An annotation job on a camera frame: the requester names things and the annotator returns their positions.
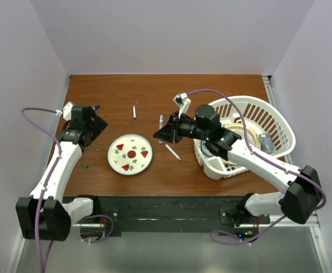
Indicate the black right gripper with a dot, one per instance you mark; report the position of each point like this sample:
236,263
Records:
171,132

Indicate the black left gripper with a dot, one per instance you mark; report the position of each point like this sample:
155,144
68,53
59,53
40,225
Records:
99,125

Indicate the white pen with printed text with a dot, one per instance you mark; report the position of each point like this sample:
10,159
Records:
160,125

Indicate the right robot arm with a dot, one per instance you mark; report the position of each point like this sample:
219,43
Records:
299,191

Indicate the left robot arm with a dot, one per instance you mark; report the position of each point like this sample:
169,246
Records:
43,215

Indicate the green-end white pen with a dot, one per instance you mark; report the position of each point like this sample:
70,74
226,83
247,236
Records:
172,152

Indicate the plain white blue-end pen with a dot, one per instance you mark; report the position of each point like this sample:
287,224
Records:
134,112

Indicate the blue patterned bowl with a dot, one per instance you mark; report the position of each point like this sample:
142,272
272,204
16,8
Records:
205,151

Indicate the watermelon pattern plate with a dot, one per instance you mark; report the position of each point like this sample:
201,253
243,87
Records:
130,154

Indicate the beige stacked plates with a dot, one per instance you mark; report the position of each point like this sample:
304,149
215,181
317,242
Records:
252,135

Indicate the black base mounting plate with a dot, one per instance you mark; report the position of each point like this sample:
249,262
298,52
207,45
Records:
175,214

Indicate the white plastic basket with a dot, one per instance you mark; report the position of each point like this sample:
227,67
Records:
267,130

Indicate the grey cup in basket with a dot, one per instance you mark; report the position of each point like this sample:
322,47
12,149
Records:
266,143

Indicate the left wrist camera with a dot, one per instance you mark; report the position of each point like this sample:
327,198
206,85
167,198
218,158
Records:
67,109

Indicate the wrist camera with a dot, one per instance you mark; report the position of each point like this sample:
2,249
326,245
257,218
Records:
183,102
67,109

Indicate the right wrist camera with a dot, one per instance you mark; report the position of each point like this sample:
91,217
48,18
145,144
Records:
183,102

